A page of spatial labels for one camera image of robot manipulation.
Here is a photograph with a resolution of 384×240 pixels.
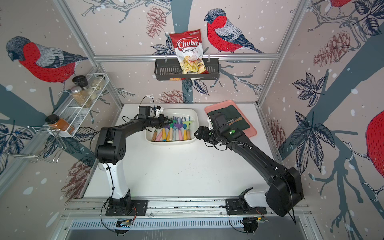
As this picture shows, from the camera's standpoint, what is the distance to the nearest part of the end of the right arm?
57 cm

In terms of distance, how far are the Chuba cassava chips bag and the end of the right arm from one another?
370 mm

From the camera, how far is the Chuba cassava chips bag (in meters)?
0.83
